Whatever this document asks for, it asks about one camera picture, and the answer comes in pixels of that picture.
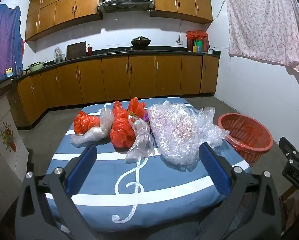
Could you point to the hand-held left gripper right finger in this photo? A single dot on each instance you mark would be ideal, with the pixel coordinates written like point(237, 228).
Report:
point(214, 172)

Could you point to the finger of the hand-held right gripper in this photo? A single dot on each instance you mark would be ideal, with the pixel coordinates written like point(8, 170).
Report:
point(289, 148)

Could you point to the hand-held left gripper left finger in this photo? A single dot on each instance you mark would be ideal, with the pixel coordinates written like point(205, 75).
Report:
point(82, 170)

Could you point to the clear white plastic bag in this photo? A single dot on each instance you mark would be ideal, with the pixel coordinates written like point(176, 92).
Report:
point(94, 132)
point(142, 140)

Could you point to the orange plastic basket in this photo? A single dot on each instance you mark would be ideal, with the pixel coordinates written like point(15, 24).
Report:
point(249, 140)

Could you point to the small knotted orange plastic bag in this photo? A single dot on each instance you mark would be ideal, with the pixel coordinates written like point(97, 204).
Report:
point(85, 123)

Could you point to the clear bubble wrap sheet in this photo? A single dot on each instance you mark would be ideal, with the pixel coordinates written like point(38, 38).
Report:
point(177, 135)

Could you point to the large orange plastic bag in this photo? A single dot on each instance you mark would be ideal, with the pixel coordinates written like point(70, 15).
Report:
point(120, 132)

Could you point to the magenta plastic bag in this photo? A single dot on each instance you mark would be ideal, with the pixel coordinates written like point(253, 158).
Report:
point(146, 118)

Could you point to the wooden chair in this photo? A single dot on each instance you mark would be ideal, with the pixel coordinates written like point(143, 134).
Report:
point(295, 205)

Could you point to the person's right leg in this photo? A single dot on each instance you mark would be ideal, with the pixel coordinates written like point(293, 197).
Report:
point(239, 217)

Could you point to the blue music note tablecloth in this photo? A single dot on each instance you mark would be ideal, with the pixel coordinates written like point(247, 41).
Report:
point(164, 187)

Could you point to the flower print tile panel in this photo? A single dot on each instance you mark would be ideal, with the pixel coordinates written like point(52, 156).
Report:
point(7, 155)

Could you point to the wooden base cabinets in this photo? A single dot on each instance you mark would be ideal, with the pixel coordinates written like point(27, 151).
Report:
point(114, 77)

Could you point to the green basin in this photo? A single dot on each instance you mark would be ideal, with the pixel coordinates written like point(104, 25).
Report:
point(36, 66)

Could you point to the clear jar with bag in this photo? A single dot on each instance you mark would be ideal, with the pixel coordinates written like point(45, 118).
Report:
point(59, 56)

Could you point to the dark cutting board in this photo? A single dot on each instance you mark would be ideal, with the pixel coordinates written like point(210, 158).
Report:
point(76, 50)

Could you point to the black kitchen countertop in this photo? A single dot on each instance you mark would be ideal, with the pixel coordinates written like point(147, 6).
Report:
point(109, 53)

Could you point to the red bottle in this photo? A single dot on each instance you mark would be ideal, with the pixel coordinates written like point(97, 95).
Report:
point(89, 50)

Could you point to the yellow detergent bottle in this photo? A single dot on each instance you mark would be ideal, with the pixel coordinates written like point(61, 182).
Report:
point(9, 73)

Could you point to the white cup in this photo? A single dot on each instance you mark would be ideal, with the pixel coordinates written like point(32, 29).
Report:
point(211, 51)

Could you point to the green box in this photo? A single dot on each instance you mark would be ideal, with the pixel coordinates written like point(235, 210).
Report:
point(197, 47)

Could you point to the pink floral hanging cloth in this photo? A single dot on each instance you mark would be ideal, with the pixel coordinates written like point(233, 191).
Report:
point(262, 22)

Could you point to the red bag over canisters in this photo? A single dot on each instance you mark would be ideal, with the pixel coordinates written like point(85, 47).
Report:
point(198, 36)

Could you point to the black wok with lid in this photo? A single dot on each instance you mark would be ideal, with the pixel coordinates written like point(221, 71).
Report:
point(140, 42)

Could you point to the purple hanging cloth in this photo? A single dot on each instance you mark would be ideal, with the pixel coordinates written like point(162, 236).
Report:
point(4, 42)

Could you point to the white wall outlet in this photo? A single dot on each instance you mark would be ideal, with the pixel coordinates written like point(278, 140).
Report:
point(180, 41)

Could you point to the long wooden wall cabinet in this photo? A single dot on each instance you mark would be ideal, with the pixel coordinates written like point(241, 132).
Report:
point(64, 5)

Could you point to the short wooden wall cabinet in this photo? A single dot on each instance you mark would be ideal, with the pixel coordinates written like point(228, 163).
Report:
point(184, 0)

